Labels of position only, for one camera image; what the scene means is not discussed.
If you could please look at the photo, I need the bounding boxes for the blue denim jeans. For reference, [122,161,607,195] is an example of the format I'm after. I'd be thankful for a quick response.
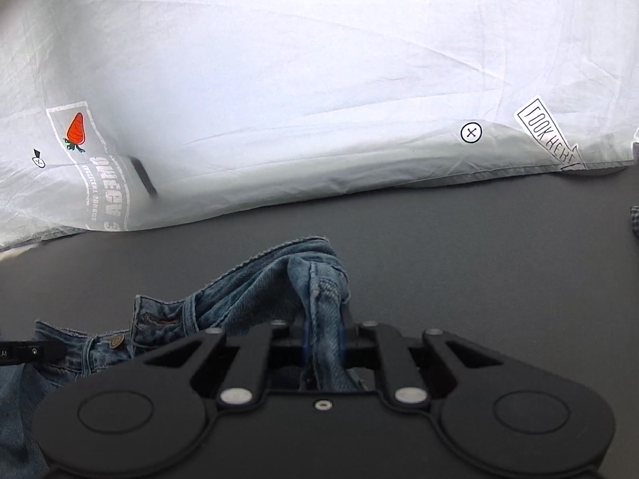
[1,237,363,478]

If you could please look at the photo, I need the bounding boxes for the black white checked cloth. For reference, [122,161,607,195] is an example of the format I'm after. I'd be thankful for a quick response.
[630,206,639,239]

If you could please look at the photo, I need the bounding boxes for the white printed carrot cloth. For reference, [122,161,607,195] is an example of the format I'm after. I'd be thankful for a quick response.
[1,0,638,250]

